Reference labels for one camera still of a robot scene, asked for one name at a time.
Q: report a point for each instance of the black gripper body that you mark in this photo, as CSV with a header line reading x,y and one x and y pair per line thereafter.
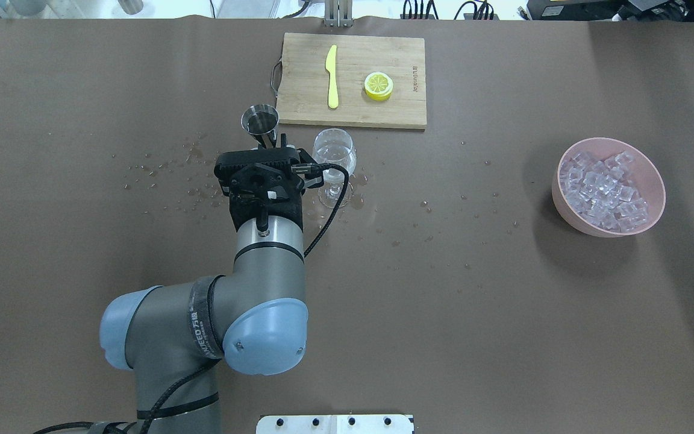
x,y
292,212

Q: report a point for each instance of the steel measuring jigger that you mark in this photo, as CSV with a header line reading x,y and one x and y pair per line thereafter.
x,y
261,122

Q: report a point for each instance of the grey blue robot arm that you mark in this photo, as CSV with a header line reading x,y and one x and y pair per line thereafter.
x,y
253,319

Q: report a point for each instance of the clear wine glass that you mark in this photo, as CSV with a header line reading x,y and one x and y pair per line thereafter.
x,y
335,146

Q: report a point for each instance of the clear ice cubes pile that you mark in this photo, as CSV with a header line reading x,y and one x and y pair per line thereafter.
x,y
603,192

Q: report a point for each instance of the bamboo cutting board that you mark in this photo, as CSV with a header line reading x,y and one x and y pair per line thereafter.
x,y
302,92

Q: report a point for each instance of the yellow plastic knife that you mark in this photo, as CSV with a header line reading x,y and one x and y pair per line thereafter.
x,y
331,68

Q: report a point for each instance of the yellow lemon slice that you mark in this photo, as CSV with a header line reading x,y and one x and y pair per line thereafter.
x,y
378,86

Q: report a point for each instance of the pink bowl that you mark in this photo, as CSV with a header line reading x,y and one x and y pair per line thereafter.
x,y
645,175

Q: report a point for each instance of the aluminium camera post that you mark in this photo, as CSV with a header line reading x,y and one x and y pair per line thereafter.
x,y
338,13

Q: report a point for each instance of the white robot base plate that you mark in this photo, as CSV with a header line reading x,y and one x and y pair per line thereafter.
x,y
337,423

